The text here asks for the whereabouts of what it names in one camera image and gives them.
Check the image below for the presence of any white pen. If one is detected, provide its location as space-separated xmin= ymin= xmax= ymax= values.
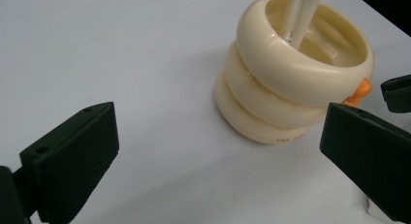
xmin=280 ymin=0 xmax=306 ymax=46
xmin=290 ymin=0 xmax=325 ymax=51

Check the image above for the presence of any white table sheet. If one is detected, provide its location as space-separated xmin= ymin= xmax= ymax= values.
xmin=0 ymin=0 xmax=411 ymax=224

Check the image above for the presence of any cream ringed pen holder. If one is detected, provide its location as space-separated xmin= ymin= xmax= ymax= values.
xmin=214 ymin=0 xmax=376 ymax=146

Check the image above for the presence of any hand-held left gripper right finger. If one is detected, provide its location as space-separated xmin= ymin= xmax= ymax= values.
xmin=319 ymin=102 xmax=411 ymax=224

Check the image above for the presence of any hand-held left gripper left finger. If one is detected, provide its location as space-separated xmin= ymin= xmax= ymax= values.
xmin=18 ymin=101 xmax=120 ymax=224

